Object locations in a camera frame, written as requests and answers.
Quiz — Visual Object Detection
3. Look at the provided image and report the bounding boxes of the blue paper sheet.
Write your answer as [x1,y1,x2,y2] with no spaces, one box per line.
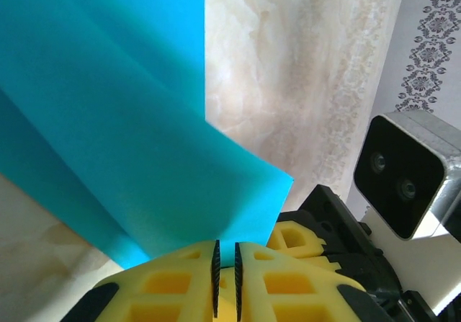
[0,0,295,271]

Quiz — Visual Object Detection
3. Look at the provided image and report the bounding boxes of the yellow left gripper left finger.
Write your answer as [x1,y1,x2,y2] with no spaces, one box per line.
[64,240,220,322]

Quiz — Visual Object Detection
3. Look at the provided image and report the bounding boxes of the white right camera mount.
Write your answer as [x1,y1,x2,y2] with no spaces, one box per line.
[358,206,461,318]

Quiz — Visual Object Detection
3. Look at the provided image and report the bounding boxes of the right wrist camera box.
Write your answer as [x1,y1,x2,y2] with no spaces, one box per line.
[352,109,461,240]

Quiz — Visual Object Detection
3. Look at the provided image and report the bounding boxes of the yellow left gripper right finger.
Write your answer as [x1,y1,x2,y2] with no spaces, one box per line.
[233,241,368,322]

